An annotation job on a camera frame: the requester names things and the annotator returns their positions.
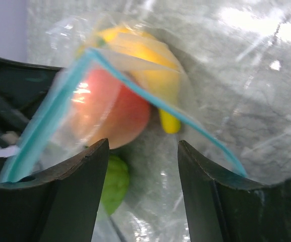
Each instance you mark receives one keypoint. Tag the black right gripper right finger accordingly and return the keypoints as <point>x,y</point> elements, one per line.
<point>223,206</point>

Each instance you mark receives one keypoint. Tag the fake green leafy vegetable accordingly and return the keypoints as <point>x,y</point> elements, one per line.
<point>115,185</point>

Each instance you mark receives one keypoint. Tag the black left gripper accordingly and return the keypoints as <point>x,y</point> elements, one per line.
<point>23,86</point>

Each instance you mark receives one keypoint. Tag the clear zip top bag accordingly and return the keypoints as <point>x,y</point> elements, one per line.
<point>153,207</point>

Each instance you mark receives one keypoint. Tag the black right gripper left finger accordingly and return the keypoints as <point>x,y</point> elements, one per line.
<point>57,204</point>

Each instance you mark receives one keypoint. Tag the fake red apple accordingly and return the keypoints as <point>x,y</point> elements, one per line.
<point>107,109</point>

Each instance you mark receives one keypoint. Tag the fake yellow banana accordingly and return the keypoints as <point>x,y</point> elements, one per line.
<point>143,59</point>

